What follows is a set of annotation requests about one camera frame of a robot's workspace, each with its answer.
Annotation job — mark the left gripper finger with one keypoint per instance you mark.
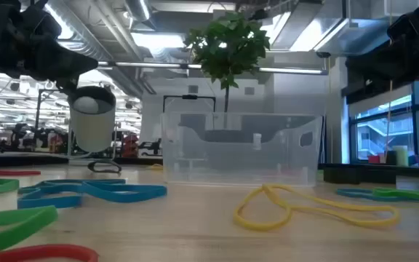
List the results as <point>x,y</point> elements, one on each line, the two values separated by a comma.
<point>71,69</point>
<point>73,54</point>

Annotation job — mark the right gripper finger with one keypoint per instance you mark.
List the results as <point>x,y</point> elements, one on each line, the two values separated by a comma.
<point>377,74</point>
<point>377,62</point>

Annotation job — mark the black rubber band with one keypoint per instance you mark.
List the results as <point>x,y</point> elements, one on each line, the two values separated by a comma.
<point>104,171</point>

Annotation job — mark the blue rubber band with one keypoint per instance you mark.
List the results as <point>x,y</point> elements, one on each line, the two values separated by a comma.
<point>86,180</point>
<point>49,202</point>

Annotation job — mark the teal rubber band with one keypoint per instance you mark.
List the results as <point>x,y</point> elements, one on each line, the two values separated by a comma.
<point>351,193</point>

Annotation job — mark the red rubber band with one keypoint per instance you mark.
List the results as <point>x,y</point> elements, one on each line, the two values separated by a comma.
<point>6,172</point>
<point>49,251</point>

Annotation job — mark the yellow rubber band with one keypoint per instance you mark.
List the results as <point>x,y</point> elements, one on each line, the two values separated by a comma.
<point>156,167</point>
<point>260,226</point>

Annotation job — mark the clear plastic bin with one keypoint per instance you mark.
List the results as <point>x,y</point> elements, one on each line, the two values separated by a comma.
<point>238,163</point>

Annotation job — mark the white cylindrical spot lamp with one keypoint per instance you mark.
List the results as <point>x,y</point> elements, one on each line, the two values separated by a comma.
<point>91,131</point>

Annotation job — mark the linear ceiling light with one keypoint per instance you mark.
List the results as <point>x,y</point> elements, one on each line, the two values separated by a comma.
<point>147,65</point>

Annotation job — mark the small red container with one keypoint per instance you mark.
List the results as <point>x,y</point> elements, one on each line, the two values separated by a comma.
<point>374,159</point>

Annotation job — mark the pale green cylinder container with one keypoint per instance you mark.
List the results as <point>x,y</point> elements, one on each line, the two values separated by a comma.
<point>401,156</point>

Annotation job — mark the red background equipment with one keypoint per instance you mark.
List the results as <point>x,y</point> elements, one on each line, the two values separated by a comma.
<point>130,145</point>

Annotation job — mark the black rectangular block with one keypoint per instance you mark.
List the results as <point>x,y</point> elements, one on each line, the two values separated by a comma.
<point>340,175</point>

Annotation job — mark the green potted plant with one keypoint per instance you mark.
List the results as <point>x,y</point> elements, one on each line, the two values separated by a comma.
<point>227,47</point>

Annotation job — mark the ceiling dome camera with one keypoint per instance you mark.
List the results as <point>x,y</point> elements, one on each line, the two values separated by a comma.
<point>322,55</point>

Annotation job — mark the black metal frame stand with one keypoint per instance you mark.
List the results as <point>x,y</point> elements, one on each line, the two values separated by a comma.
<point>189,97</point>

